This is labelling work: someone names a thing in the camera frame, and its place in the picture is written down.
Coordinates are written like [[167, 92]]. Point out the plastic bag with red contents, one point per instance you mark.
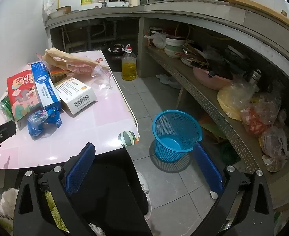
[[255, 123]]

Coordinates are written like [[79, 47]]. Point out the cooking oil bottle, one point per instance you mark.
[[129, 70]]

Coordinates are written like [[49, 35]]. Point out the brown bowl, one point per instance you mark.
[[64, 9]]

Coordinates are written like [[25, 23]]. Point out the red snack bag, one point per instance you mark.
[[19, 95]]

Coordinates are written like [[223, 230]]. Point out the dark ceramic jar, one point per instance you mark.
[[115, 54]]

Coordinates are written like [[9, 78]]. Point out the wooden support stick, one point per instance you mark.
[[179, 98]]

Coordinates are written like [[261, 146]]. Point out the person's white shoe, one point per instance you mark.
[[145, 201]]

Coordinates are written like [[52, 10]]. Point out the blue white toothpaste box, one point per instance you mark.
[[45, 86]]

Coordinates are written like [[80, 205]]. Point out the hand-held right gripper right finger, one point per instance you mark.
[[208, 169]]

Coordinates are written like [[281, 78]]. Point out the stack of bowls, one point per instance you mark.
[[175, 45]]

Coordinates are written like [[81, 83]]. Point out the crumpled white tissue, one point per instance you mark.
[[167, 80]]

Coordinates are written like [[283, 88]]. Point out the yellow filled plastic bag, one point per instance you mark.
[[229, 100]]

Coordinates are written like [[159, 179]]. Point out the crumpled blue wrapper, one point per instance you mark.
[[39, 125]]

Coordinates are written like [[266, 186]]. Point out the person's black trouser leg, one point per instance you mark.
[[115, 189]]

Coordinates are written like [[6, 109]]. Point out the pink basin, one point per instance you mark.
[[208, 81]]

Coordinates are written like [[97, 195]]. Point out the fluffy green white cloth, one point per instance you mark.
[[9, 199]]

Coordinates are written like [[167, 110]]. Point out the clear plastic bag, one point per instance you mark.
[[101, 75]]

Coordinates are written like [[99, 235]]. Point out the wooden cutting board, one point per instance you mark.
[[252, 5]]

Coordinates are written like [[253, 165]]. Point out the green plastic drink bottle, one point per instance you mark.
[[5, 107]]

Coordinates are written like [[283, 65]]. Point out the drain pipes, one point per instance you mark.
[[88, 34]]

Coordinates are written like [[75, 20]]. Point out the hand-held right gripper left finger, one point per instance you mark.
[[82, 167]]

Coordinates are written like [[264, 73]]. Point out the pinkish plastic bag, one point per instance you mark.
[[273, 142]]

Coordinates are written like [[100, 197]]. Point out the blue plastic mesh basket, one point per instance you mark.
[[169, 143]]

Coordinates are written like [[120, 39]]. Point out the white medicine box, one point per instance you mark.
[[78, 95]]

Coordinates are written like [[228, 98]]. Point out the stack of plates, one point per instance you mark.
[[187, 61]]

